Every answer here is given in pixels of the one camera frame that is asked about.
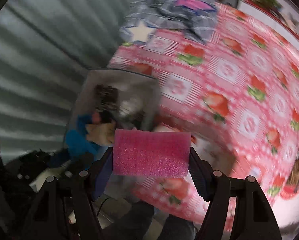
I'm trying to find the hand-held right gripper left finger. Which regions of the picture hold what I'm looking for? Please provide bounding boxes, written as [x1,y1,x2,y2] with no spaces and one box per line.
[21,145,115,240]

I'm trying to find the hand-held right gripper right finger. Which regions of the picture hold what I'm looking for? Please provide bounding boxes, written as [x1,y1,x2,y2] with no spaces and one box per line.
[188,146,282,240]

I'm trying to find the blue cloth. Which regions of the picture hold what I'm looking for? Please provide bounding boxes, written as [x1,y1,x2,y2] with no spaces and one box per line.
[64,114,100,160]

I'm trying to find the beige cloth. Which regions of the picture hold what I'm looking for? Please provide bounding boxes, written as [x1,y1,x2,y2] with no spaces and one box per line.
[86,122,116,147]

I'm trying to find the pink sponge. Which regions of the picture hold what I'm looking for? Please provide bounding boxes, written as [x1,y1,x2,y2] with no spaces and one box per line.
[113,129,192,179]

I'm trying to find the purple brown knitted sleeve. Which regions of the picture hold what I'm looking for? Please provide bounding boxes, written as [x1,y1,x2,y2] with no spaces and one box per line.
[93,84,121,125]

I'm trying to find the person's blue jeans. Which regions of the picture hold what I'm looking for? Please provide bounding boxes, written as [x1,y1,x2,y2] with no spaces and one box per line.
[109,202,197,240]

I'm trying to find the red round tray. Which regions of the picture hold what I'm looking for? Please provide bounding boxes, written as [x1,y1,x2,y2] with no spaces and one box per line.
[282,100,299,200]

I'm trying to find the pink strawberry tablecloth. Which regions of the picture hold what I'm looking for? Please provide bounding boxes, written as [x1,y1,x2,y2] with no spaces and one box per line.
[109,2,299,230]

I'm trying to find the grey plaid star cloth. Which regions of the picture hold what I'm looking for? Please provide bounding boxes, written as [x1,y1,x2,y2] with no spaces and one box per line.
[118,0,218,45]

